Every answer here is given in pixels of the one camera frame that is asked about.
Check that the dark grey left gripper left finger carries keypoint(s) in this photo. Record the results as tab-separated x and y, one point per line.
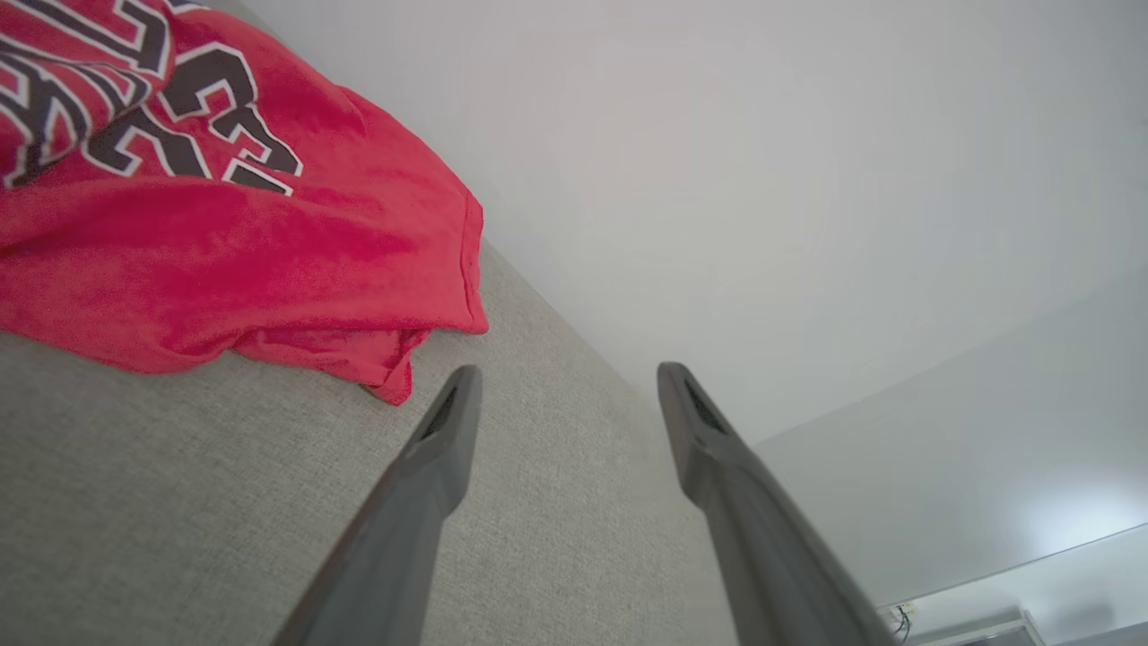
404	529

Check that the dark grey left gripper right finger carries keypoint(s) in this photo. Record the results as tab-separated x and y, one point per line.
762	538

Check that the red fleece garment with lettering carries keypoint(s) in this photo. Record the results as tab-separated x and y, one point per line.
224	260

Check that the grey fabric sofa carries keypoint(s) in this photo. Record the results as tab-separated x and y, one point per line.
179	502

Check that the white wall socket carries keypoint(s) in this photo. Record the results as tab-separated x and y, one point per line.
900	613

